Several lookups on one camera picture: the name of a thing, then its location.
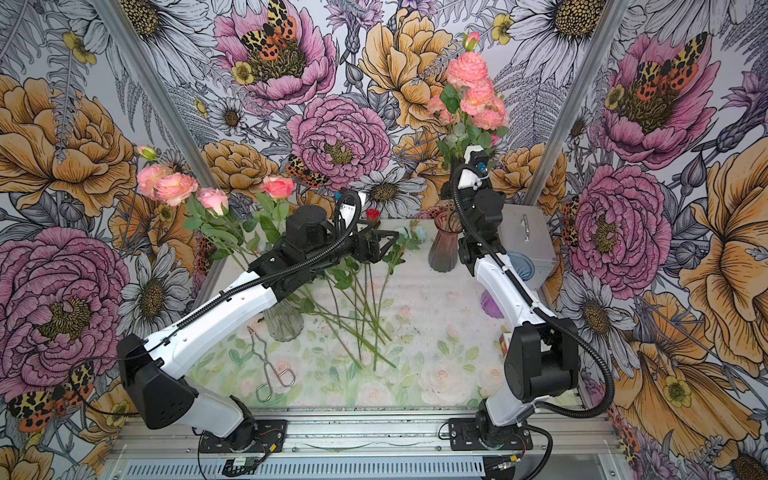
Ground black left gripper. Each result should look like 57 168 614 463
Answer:
306 219 398 269

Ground blue purple glass vase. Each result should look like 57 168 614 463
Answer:
480 290 504 319

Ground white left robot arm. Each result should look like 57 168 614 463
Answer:
117 190 399 438

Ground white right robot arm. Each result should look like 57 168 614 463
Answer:
451 146 589 427

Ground dark pink glass vase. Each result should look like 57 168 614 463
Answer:
428 225 459 273

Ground clear glass vase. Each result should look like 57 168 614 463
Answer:
261 299 304 343

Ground grey metal box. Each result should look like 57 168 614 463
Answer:
499 204 558 290

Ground pink flower stems on table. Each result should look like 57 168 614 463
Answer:
297 219 427 371

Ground floral table mat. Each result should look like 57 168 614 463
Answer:
190 272 507 410

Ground metal scissors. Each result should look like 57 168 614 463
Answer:
251 343 296 403

